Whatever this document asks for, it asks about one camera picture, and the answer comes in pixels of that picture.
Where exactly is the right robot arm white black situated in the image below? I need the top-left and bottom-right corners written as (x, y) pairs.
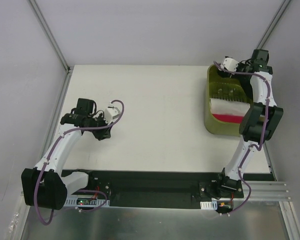
top-left (215, 49), bottom-right (284, 198)

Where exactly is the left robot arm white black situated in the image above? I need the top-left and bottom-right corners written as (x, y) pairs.
top-left (21, 98), bottom-right (122, 210)

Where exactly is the olive green plastic bin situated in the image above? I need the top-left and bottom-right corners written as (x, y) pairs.
top-left (204, 65), bottom-right (252, 137)

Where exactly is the white rolled t shirt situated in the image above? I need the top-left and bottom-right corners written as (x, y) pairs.
top-left (210, 98), bottom-right (250, 116)

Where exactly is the pink rolled t shirt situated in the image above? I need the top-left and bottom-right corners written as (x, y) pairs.
top-left (212, 114), bottom-right (244, 124)

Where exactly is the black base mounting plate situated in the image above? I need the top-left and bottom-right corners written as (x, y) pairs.
top-left (66, 170), bottom-right (245, 208)

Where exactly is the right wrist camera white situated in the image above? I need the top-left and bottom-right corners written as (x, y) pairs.
top-left (220, 56), bottom-right (240, 72)

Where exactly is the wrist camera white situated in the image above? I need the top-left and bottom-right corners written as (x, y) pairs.
top-left (220, 56), bottom-right (240, 72)
top-left (103, 102), bottom-right (121, 125)

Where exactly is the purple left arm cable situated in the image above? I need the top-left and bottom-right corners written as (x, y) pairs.
top-left (34, 99), bottom-right (127, 226)

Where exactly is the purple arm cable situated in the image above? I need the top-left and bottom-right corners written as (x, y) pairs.
top-left (213, 61), bottom-right (271, 219)
top-left (34, 99), bottom-right (127, 226)

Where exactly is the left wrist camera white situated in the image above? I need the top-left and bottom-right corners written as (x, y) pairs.
top-left (103, 102), bottom-right (121, 125)

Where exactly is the white slotted cable duct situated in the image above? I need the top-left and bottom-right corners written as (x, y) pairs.
top-left (63, 196), bottom-right (110, 208)

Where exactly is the right vertical aluminium post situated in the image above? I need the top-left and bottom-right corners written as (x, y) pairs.
top-left (256, 0), bottom-right (293, 49)

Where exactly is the vertical aluminium post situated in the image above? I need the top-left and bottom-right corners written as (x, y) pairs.
top-left (256, 0), bottom-right (293, 49)
top-left (27, 0), bottom-right (73, 73)

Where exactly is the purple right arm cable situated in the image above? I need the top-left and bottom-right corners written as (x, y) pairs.
top-left (213, 61), bottom-right (271, 219)

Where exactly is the left vertical aluminium post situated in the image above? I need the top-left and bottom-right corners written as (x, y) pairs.
top-left (27, 0), bottom-right (73, 73)

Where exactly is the aluminium frame rail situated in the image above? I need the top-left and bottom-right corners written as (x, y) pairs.
top-left (21, 181), bottom-right (292, 202)

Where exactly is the right white cable duct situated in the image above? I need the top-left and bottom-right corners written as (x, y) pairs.
top-left (200, 200), bottom-right (218, 211)

